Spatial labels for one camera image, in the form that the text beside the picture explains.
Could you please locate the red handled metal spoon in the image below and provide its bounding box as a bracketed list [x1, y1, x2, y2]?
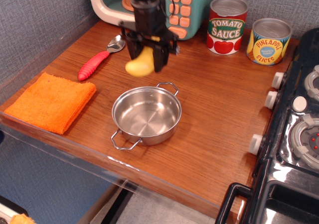
[78, 35, 126, 81]

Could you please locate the orange folded cloth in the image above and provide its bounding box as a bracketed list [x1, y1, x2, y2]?
[4, 73, 96, 135]

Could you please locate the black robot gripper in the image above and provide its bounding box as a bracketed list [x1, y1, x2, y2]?
[119, 3, 179, 72]

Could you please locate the black oven door handle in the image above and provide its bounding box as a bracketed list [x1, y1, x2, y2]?
[215, 182, 253, 224]

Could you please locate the teal toy microwave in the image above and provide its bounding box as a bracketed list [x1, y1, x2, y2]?
[90, 0, 212, 40]

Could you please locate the orange object at corner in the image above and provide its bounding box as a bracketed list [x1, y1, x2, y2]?
[10, 214, 35, 224]

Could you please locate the yellow toy banana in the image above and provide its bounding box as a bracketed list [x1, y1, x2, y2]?
[125, 45, 155, 77]

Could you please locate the tomato sauce can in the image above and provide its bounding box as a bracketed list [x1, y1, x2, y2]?
[206, 0, 249, 55]

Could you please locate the clear acrylic table guard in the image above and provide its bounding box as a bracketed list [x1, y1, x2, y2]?
[1, 23, 219, 218]

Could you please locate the white stove knob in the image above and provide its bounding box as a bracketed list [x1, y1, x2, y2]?
[272, 72, 285, 90]
[264, 91, 278, 110]
[249, 134, 263, 155]

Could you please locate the pineapple slices can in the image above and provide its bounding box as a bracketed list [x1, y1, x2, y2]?
[246, 18, 293, 66]

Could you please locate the black toy stove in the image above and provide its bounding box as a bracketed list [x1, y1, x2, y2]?
[237, 28, 319, 224]

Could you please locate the small steel pan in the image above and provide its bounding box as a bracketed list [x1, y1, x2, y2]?
[111, 82, 182, 150]

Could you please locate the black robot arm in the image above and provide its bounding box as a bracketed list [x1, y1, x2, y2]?
[119, 0, 179, 72]

